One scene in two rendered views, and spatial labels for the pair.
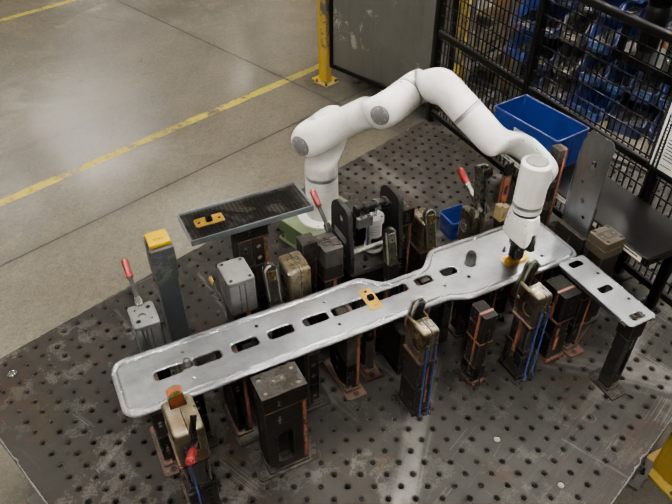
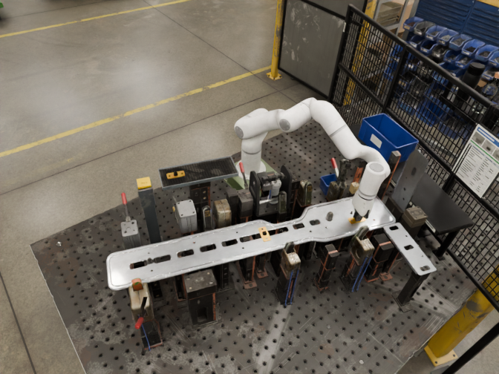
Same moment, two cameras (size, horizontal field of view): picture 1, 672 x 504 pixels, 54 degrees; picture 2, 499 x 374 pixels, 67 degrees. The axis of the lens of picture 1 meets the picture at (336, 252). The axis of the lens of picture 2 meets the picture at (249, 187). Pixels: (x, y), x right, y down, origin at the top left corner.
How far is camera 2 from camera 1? 0.25 m
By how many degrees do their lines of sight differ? 6
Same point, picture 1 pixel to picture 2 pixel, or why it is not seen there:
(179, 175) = (180, 125)
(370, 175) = (284, 146)
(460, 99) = (333, 123)
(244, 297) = (189, 224)
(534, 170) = (373, 173)
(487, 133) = (347, 146)
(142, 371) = (123, 262)
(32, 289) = (87, 184)
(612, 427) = (399, 329)
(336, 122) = (261, 122)
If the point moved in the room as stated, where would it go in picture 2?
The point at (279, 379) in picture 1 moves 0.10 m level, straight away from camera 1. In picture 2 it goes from (200, 280) to (202, 259)
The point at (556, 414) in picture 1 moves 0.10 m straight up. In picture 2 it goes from (367, 316) to (373, 306)
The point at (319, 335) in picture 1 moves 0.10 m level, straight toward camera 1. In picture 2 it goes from (229, 254) to (226, 272)
